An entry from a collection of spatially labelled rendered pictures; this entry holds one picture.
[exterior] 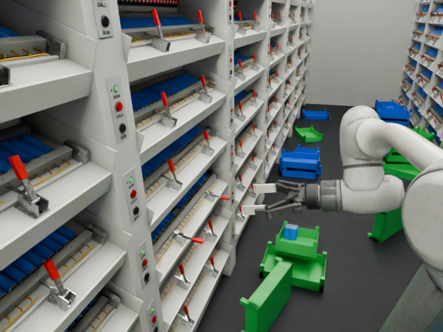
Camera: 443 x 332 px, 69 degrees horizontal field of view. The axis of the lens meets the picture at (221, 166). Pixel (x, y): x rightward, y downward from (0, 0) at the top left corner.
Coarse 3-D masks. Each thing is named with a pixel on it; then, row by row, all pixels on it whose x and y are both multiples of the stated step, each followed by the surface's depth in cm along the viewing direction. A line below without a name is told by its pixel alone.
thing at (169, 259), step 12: (216, 168) 136; (216, 180) 136; (228, 180) 137; (216, 192) 129; (204, 204) 120; (192, 216) 113; (204, 216) 115; (180, 228) 106; (192, 228) 108; (156, 240) 98; (168, 252) 96; (180, 252) 98; (156, 264) 91; (168, 264) 93
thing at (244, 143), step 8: (256, 120) 195; (248, 128) 187; (256, 128) 198; (264, 128) 196; (240, 136) 174; (248, 136) 184; (256, 136) 184; (240, 144) 158; (248, 144) 175; (240, 152) 160; (248, 152) 168; (240, 160) 158; (240, 168) 160
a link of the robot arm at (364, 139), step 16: (352, 112) 87; (368, 112) 85; (352, 128) 85; (368, 128) 81; (384, 128) 75; (400, 128) 72; (352, 144) 84; (368, 144) 81; (384, 144) 77; (400, 144) 69; (416, 144) 66; (432, 144) 64; (352, 160) 86; (368, 160) 84; (416, 160) 65; (432, 160) 61
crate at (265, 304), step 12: (288, 264) 138; (276, 276) 132; (288, 276) 137; (264, 288) 126; (276, 288) 128; (288, 288) 141; (240, 300) 121; (252, 300) 121; (264, 300) 121; (276, 300) 132; (252, 312) 119; (264, 312) 123; (276, 312) 135; (252, 324) 122; (264, 324) 127
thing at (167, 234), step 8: (216, 176) 135; (208, 184) 127; (200, 192) 122; (192, 200) 116; (200, 200) 120; (192, 208) 114; (184, 216) 108; (176, 224) 103; (168, 232) 99; (160, 240) 96; (160, 248) 95
